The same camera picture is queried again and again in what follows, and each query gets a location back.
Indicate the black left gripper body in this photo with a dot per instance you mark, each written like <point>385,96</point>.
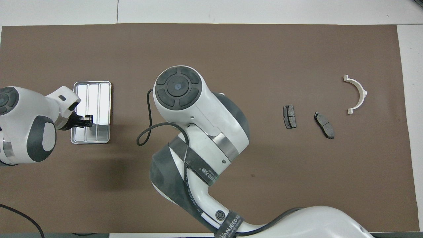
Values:
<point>74,121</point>

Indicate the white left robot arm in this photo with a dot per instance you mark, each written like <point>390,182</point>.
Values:
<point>19,125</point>

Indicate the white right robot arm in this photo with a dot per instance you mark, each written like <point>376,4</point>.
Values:
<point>198,109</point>

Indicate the silver metal tray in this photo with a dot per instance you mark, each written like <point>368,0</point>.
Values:
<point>102,99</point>

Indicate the short dark brake pad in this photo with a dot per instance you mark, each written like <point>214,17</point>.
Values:
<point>289,116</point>

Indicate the brown table mat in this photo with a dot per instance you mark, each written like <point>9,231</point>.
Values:
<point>297,181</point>

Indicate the long grey brake pad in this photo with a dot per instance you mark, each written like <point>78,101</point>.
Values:
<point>324,125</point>

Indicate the white semicircular plastic bracket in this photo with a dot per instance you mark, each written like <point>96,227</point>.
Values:
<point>364,94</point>

